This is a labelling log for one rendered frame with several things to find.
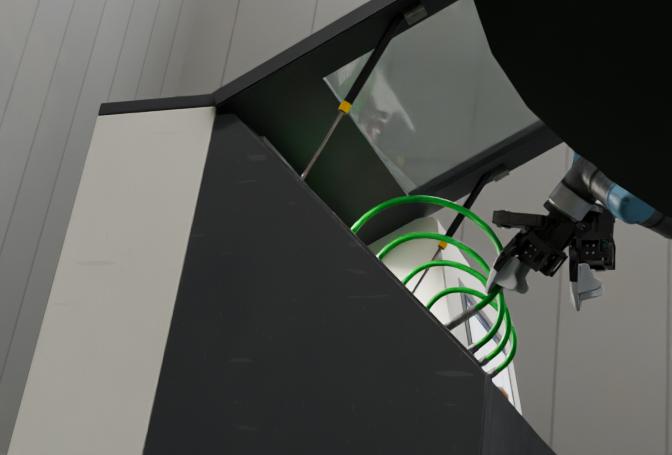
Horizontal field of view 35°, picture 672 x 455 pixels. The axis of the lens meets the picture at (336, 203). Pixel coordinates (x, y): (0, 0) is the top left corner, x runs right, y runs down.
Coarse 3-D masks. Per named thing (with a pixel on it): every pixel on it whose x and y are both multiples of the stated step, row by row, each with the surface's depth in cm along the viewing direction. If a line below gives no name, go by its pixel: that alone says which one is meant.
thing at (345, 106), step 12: (396, 24) 199; (384, 36) 198; (384, 48) 198; (372, 60) 197; (360, 72) 197; (360, 84) 196; (348, 96) 196; (348, 108) 196; (336, 120) 196; (324, 144) 195
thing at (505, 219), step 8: (496, 216) 205; (504, 216) 204; (512, 216) 203; (520, 216) 202; (528, 216) 201; (536, 216) 200; (544, 216) 199; (496, 224) 206; (504, 224) 204; (512, 224) 203; (520, 224) 202; (528, 224) 201; (536, 224) 200
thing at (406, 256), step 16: (416, 224) 258; (432, 224) 256; (384, 240) 259; (416, 240) 256; (432, 240) 254; (384, 256) 257; (400, 256) 255; (416, 256) 254; (432, 256) 252; (448, 256) 258; (400, 272) 253; (432, 272) 250; (448, 272) 254; (464, 272) 272; (432, 288) 248; (480, 288) 288; (448, 304) 246; (448, 320) 243; (464, 336) 252; (512, 368) 303; (512, 384) 297
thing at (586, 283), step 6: (582, 264) 210; (582, 270) 210; (588, 270) 209; (582, 276) 209; (588, 276) 209; (570, 282) 209; (576, 282) 208; (582, 282) 209; (588, 282) 208; (594, 282) 208; (600, 282) 207; (570, 288) 209; (576, 288) 208; (582, 288) 208; (588, 288) 208; (594, 288) 207; (576, 294) 208; (576, 300) 208; (576, 306) 208
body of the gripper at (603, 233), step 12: (588, 216) 215; (600, 216) 213; (612, 216) 212; (588, 228) 214; (600, 228) 212; (612, 228) 213; (576, 240) 212; (588, 240) 210; (600, 240) 210; (612, 240) 212; (588, 252) 210; (600, 252) 208; (612, 252) 212; (588, 264) 213; (600, 264) 212; (612, 264) 211
